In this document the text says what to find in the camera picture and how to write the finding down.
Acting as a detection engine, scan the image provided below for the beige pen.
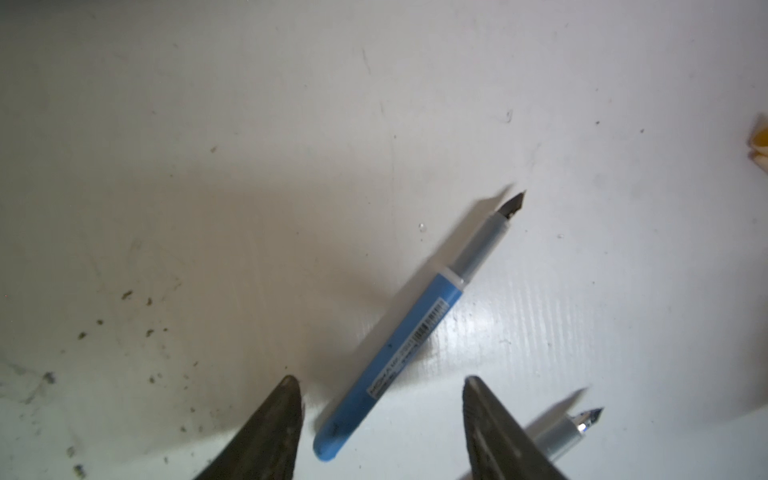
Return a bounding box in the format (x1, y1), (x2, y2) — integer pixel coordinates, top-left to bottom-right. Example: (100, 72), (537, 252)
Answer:
(533, 407), (604, 462)

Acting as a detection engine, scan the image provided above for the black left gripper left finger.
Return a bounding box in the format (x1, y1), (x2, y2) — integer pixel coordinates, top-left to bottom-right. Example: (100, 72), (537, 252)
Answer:
(197, 375), (304, 480)

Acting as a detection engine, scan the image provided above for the beige pen cap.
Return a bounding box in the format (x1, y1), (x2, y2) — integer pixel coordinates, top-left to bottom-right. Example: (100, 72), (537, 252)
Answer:
(748, 114), (768, 173)

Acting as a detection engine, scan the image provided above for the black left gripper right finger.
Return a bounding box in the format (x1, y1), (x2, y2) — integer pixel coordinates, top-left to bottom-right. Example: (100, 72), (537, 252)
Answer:
(462, 376), (565, 480)

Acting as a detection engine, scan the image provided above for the blue pen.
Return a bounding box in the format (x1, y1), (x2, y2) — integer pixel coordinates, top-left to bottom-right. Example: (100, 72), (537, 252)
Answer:
(313, 192), (525, 462)

